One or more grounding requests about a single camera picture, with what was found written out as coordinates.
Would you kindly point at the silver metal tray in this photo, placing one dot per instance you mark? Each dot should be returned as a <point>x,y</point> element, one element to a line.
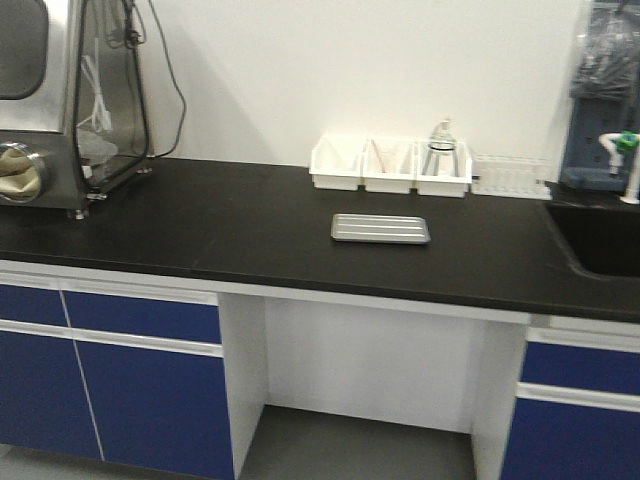
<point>388,229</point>

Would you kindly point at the left white storage bin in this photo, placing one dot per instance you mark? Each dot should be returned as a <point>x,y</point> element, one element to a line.
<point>336,162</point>

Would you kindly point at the white storage bin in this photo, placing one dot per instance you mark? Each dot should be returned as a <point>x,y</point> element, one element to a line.
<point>389,165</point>
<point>336,162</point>
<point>445,186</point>

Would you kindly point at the middle white storage bin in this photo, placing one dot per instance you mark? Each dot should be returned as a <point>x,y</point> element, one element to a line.
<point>389,165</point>

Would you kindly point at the right white storage bin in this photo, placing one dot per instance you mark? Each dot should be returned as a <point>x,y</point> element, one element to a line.
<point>445,186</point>

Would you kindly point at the round glass flask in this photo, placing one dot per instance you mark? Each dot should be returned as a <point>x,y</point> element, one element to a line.
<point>441,138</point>

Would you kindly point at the blue cabinet drawer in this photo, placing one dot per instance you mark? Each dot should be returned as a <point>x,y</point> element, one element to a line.
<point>32,305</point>
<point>143,316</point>
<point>581,368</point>

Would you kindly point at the white test tube rack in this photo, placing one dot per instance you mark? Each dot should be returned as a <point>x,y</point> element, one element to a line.
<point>513,177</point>

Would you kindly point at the blue cabinet door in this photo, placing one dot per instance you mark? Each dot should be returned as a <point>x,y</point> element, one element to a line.
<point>43,399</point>
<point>160,409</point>
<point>550,440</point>

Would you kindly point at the steel glove box chamber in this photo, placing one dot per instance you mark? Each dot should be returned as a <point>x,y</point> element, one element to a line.
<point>73,118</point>

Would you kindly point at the black lab sink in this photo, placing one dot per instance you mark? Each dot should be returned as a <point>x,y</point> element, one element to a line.
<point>598,241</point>

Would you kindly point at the blue cabinet drawer far left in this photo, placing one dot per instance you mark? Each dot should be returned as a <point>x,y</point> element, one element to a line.
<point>32,305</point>

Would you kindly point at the blue cabinet door right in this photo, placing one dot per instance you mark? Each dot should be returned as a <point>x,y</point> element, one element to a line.
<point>550,440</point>

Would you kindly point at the blue cabinet drawer right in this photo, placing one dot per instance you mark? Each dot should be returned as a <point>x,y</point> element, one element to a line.
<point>581,368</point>

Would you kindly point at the blue pegboard drying rack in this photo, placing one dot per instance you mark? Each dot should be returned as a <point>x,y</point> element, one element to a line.
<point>604,88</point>

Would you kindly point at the blue cabinet door far left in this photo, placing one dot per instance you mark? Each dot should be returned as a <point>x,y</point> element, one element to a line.
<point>43,399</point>

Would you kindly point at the black wire tripod stand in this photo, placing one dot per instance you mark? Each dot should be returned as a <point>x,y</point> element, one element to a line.
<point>441,160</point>

